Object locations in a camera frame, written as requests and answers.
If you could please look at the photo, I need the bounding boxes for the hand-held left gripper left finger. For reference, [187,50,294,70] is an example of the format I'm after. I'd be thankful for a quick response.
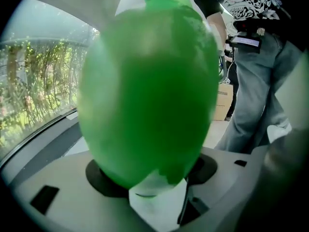
[9,151,156,232]

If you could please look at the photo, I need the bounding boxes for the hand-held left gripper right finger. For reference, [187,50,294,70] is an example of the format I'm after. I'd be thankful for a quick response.
[177,145,268,232]

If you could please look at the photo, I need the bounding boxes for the green detergent bottle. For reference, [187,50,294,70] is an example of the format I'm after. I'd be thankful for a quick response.
[77,0,220,190]

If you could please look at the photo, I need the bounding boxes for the person's right forearm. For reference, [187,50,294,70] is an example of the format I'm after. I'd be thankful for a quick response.
[207,11,227,56]

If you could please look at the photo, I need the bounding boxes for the large cardboard box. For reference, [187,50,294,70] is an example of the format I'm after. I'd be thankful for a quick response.
[211,83,235,122]

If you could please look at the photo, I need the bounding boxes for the blue jeans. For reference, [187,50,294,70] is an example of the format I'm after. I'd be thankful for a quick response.
[214,30,305,155]

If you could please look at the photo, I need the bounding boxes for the green garden plants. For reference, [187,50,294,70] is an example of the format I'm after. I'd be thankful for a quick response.
[0,39,100,150]

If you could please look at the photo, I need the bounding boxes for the small black screen device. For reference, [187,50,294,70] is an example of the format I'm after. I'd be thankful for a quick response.
[225,31,263,55]

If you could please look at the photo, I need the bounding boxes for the black printed T-shirt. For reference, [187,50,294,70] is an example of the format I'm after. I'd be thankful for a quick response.
[187,0,292,35]

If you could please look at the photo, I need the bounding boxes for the black window frame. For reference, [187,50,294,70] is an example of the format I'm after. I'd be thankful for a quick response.
[0,107,89,179]

